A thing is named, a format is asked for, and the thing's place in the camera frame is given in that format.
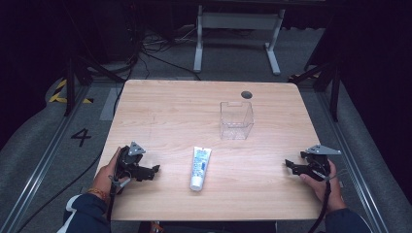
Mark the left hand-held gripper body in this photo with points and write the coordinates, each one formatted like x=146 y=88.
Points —
x=129 y=160

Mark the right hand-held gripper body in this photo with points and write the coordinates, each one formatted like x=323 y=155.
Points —
x=319 y=158

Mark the person's left hand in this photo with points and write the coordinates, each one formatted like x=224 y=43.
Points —
x=105 y=176

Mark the person's right hand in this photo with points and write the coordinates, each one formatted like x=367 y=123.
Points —
x=324 y=191

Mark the white toothpaste tube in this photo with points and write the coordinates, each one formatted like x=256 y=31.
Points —
x=200 y=168

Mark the grey floor tape patch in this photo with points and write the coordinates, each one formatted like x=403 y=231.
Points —
x=109 y=104

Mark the clear plastic box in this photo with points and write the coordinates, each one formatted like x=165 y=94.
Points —
x=236 y=121

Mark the black metal stand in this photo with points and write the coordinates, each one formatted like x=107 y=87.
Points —
x=79 y=73
x=328 y=76

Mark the metal floor rail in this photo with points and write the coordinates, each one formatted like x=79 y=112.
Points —
x=42 y=152
x=366 y=161

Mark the white metal desk frame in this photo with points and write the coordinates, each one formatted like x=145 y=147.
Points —
x=239 y=21

